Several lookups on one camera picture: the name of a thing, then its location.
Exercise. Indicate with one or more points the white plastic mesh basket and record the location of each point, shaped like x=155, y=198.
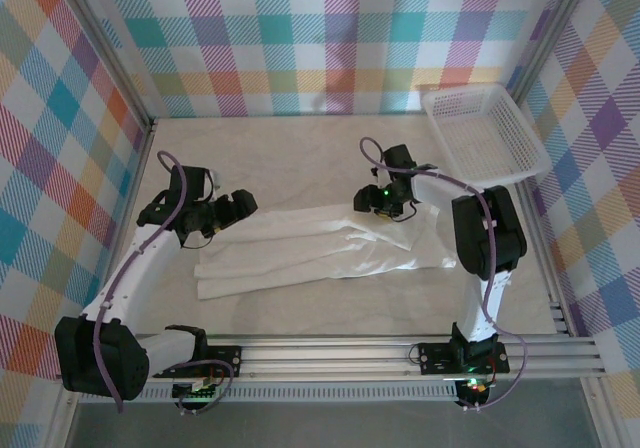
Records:
x=480, y=128

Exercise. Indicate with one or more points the aluminium frame post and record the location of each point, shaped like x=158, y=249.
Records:
x=550, y=33
x=107, y=53

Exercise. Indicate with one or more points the white t-shirt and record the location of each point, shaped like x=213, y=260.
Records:
x=300, y=248

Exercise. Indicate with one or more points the long aluminium base beam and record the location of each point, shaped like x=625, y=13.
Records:
x=325, y=358

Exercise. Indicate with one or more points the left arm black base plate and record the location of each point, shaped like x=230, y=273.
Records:
x=227, y=360

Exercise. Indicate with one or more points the thin aluminium wall rail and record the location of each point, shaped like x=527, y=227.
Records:
x=300, y=116

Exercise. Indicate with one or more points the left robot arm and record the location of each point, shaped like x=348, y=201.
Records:
x=130, y=263

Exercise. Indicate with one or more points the aluminium side rail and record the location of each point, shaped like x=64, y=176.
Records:
x=602, y=413
x=139, y=168

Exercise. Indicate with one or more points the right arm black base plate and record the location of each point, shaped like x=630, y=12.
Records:
x=435, y=358

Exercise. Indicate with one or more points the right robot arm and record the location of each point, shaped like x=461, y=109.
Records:
x=490, y=233

